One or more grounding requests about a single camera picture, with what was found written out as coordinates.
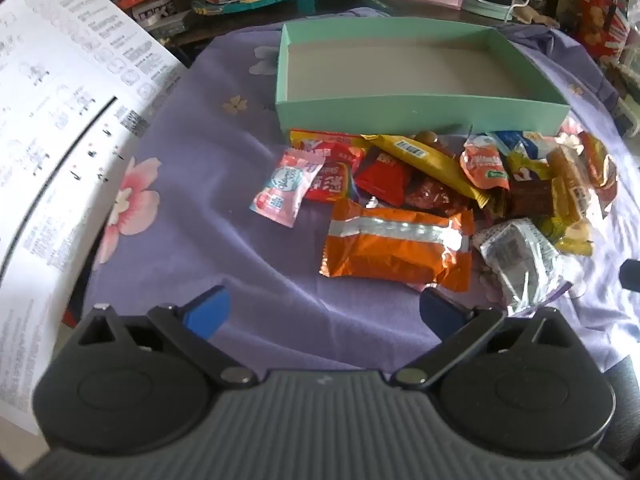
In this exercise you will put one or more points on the orange silver snack packet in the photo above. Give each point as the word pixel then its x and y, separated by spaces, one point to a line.
pixel 395 245

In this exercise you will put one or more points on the brown chocolate packet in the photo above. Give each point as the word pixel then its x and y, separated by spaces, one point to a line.
pixel 530 197

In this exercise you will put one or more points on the yellow snack bar packet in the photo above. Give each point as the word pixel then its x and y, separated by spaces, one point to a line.
pixel 430 157

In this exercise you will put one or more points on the pink white snack packet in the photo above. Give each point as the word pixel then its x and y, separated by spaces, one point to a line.
pixel 287 187

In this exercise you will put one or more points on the brown round candy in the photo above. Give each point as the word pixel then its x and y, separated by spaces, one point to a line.
pixel 428 138

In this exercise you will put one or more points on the red triangular snack packet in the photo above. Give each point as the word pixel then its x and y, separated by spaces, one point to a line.
pixel 382 180

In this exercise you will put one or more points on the orange stick snack packet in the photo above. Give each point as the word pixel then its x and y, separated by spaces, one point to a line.
pixel 567 185

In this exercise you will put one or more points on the white instruction sheet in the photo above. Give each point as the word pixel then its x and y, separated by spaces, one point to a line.
pixel 45 125

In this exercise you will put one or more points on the mint green cardboard box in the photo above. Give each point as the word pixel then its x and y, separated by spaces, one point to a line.
pixel 400 72

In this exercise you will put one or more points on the dark red jujube packet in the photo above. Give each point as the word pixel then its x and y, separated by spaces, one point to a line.
pixel 435 195

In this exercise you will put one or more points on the red orange snack packet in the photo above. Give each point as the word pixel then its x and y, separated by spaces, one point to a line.
pixel 597 165

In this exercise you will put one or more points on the yellow white snack packet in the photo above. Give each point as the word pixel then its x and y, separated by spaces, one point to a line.
pixel 530 167

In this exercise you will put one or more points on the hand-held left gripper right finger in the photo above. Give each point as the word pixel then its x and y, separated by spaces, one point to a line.
pixel 440 312

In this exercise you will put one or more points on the yellow green candy packet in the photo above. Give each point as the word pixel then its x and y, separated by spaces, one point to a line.
pixel 567 237

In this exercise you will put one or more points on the blue white snack packet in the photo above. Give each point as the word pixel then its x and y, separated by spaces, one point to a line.
pixel 520 142

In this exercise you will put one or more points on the long red snack packet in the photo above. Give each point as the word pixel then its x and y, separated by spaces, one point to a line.
pixel 330 160

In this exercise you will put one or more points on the purple floral cloth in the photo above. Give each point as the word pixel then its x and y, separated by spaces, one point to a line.
pixel 210 240

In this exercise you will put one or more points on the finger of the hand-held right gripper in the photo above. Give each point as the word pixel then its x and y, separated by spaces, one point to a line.
pixel 631 275

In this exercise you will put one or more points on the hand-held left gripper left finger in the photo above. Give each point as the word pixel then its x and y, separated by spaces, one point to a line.
pixel 207 310

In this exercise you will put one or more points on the orange small candy packet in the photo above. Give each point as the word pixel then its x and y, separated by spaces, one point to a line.
pixel 482 165

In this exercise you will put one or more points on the red printed box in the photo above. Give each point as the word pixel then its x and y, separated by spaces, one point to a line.
pixel 602 20

